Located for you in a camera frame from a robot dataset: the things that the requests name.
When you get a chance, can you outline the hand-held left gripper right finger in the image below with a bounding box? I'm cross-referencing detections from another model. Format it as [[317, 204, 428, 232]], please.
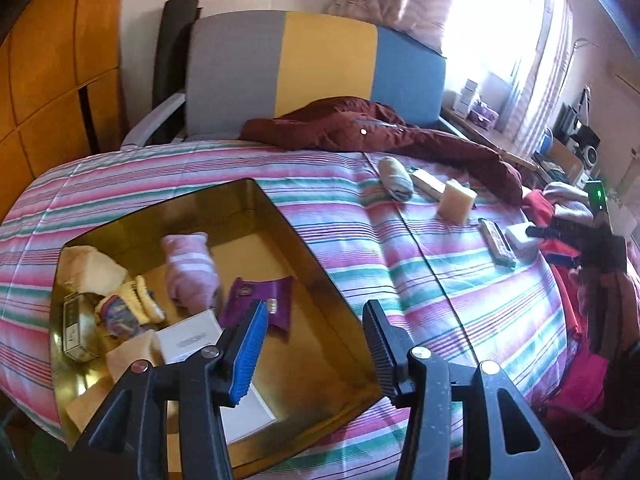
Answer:
[[362, 300, 573, 480]]

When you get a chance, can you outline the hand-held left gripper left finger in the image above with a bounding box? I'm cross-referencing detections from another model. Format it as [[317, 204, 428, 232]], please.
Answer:
[[75, 300, 271, 480]]

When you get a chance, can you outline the white foam block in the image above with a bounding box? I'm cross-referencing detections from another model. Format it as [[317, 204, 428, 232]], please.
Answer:
[[504, 221, 541, 261]]

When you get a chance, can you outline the green harmonica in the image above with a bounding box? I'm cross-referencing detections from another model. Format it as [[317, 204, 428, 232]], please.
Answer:
[[477, 217, 517, 267]]

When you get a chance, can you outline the purple packet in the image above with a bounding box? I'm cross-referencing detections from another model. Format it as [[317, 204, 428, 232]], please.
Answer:
[[220, 276, 297, 333]]

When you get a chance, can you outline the white cardboard box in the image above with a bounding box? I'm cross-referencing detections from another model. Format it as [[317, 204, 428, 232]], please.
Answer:
[[154, 309, 224, 365]]

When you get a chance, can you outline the gold tin box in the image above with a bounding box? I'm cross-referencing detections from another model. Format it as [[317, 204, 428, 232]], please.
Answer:
[[50, 178, 384, 479]]

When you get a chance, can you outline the yellow sponge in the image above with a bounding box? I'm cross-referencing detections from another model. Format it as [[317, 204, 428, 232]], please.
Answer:
[[437, 178, 478, 224]]

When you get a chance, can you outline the pink striped sock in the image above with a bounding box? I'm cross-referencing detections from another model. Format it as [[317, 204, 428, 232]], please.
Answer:
[[160, 231, 223, 311]]

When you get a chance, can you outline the yellow patterned sock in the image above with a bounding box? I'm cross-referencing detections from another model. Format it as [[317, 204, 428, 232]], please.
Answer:
[[95, 276, 166, 336]]

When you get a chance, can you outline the small white box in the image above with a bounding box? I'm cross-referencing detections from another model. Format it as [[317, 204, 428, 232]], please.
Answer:
[[410, 167, 447, 196]]

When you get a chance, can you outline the cream sock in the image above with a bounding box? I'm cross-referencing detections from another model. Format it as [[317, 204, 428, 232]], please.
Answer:
[[377, 156, 415, 204]]

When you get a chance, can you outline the small green tin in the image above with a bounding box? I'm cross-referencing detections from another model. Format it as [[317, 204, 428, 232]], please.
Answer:
[[61, 291, 101, 363]]

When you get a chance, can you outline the pale torn sponge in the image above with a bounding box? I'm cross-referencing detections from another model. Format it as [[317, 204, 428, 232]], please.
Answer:
[[60, 245, 128, 296]]

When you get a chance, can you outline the pink white garment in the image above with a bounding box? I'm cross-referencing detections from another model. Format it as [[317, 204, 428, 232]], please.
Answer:
[[542, 181, 596, 218]]

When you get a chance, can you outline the brown cardboard box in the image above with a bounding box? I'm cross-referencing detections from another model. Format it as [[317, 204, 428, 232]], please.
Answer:
[[547, 137, 585, 182]]

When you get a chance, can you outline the striped blanket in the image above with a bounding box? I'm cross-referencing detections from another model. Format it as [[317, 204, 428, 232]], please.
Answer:
[[0, 137, 571, 476]]

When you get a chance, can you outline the black stereo speaker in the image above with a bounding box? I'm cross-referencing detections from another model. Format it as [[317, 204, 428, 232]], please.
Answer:
[[570, 125, 602, 167]]

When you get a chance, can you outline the red cloth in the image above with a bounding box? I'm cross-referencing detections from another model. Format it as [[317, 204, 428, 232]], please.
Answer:
[[522, 187, 640, 411]]

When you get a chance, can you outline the wooden side desk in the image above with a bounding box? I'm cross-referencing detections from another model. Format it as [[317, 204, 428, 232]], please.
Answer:
[[442, 107, 538, 171]]

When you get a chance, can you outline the purple box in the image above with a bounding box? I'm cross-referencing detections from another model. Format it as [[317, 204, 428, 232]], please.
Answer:
[[472, 101, 499, 128]]

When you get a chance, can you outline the white boxes stack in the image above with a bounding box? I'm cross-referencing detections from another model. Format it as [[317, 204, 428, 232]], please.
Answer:
[[454, 79, 482, 114]]

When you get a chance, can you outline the sheer striped curtain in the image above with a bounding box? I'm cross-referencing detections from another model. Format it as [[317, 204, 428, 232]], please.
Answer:
[[510, 0, 576, 151]]

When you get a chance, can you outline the maroon jacket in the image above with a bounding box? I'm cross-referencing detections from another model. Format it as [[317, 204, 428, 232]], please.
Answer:
[[240, 96, 523, 206]]

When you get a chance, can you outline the pink patterned curtain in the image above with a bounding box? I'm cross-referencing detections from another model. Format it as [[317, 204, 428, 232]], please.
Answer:
[[325, 0, 471, 53]]

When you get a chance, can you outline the grey yellow blue chair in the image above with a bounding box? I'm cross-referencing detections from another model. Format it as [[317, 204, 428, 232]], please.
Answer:
[[120, 9, 468, 148]]

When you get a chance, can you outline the wooden wardrobe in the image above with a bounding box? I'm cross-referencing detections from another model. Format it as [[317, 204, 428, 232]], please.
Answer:
[[0, 0, 126, 211]]

